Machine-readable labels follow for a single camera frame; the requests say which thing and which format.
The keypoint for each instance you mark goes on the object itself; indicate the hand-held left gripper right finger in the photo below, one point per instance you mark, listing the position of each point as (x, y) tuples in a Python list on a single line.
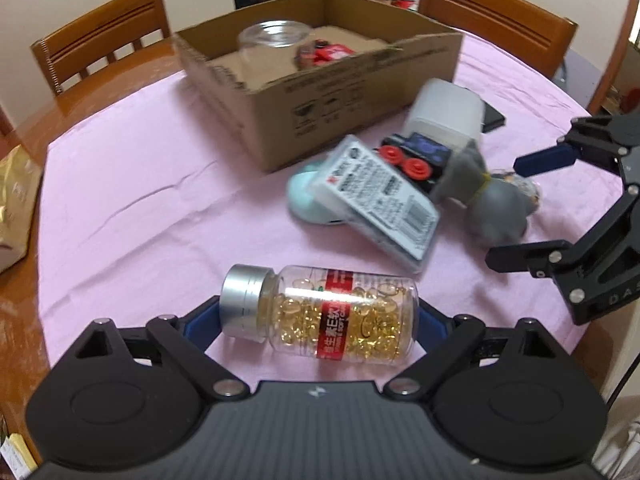
[(431, 320)]

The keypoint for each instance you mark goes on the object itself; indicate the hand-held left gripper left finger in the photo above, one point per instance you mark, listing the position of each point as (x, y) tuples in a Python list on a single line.
[(202, 322)]

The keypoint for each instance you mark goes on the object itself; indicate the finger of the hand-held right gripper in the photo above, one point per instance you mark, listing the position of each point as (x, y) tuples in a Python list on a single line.
[(542, 159), (525, 257)]

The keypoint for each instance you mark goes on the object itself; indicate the grey plush toy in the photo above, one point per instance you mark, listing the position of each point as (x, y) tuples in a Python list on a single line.
[(495, 205)]

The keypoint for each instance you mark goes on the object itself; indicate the black device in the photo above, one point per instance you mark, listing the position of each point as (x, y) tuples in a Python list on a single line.
[(492, 117)]

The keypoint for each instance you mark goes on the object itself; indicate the clear capsule bottle silver cap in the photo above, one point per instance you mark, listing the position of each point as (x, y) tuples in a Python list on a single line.
[(350, 320)]

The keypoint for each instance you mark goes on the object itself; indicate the white plastic container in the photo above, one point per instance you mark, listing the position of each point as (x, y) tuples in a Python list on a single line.
[(445, 110)]

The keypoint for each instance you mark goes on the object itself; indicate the black toy train red wheels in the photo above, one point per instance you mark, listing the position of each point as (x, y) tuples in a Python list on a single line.
[(425, 150)]

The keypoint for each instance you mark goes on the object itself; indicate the white barcode packet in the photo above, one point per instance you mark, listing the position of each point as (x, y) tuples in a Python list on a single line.
[(375, 195)]

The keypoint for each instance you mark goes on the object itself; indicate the light blue earbuds case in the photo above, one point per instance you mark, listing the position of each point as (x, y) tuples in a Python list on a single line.
[(300, 200)]

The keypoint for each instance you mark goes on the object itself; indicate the brown cardboard box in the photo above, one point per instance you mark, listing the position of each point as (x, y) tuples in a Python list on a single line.
[(280, 110)]

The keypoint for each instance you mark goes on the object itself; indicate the shiny patterned small object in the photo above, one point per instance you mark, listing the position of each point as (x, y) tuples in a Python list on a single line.
[(531, 192)]

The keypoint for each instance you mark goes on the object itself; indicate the pink tablecloth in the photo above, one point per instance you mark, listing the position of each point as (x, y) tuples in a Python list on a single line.
[(150, 185)]

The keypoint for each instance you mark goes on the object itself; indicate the wooden chair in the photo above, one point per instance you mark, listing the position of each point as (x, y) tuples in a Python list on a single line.
[(100, 15), (500, 15)]

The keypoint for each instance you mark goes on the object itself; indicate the gold foil bag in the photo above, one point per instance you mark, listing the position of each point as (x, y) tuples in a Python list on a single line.
[(17, 200)]

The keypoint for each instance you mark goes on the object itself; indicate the small red box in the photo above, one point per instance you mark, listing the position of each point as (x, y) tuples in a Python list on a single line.
[(330, 52)]

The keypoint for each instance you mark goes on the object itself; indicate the clear glass jar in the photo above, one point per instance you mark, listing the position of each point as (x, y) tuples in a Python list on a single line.
[(272, 40)]

